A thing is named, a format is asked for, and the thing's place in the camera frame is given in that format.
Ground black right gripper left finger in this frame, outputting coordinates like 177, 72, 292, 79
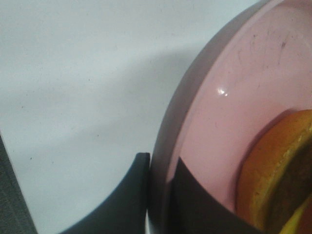
63, 153, 150, 234

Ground toy burger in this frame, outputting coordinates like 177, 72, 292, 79
236, 110, 312, 234

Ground pink round plate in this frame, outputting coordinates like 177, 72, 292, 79
148, 0, 312, 234

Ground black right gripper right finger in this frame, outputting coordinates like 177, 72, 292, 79
168, 159, 261, 234

